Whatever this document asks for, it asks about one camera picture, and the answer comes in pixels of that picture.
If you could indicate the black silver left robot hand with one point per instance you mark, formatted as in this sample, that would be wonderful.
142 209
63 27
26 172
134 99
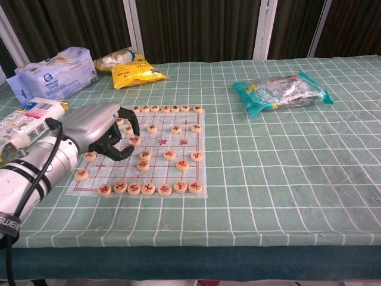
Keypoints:
89 125

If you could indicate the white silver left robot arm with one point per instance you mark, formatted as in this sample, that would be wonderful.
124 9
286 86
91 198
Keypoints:
59 161

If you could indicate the lilac tissue pack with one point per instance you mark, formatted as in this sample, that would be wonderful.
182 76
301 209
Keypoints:
59 77

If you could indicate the white yellow-edged food package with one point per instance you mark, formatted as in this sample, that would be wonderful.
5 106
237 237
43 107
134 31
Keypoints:
29 119

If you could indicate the yellow snack bag white balls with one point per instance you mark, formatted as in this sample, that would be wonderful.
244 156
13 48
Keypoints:
134 74

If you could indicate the brown pleated partition panel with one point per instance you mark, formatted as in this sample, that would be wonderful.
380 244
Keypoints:
199 29
4 53
74 26
357 26
293 29

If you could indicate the translucent Chinese chess board sheet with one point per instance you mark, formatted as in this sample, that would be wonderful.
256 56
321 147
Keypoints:
175 175

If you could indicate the green checked tablecloth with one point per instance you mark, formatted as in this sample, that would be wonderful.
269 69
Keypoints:
268 178

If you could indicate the teal silver snack bag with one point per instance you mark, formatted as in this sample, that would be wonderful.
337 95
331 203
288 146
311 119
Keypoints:
282 92

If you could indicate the white partition frame post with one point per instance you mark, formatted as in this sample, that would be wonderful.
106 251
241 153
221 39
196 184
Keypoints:
134 29
265 29
320 26
13 41

